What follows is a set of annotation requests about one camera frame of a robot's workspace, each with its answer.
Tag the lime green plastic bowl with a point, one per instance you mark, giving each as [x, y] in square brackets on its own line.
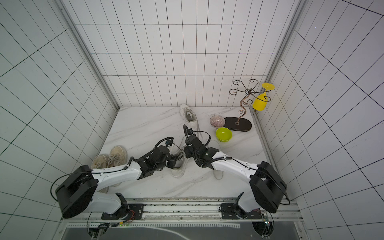
[224, 134]

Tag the aluminium rail frame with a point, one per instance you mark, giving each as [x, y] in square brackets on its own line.
[159, 213]

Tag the beige shoe near wall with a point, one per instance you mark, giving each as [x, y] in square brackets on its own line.
[100, 162]

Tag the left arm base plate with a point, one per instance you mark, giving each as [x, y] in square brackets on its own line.
[132, 211]

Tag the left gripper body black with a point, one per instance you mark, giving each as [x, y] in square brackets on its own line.
[169, 162]

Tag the pink marbled bowl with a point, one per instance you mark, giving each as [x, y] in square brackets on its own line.
[217, 121]

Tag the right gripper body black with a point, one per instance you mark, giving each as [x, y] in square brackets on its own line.
[188, 145]

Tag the black oval stand base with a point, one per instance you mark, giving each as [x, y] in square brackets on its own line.
[237, 124]

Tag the curly metal cup stand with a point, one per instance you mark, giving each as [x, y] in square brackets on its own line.
[250, 93]

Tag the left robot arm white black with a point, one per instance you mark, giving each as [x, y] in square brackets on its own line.
[81, 190]

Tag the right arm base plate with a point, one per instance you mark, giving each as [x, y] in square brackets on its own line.
[234, 212]

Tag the yellow plastic goblet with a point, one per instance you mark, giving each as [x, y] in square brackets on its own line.
[261, 100]

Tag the white shoe insole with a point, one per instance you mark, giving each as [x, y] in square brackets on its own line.
[218, 174]

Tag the white sneaker with laces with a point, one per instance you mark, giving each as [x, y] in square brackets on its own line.
[190, 118]

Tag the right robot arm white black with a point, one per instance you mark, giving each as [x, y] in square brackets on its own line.
[267, 187]

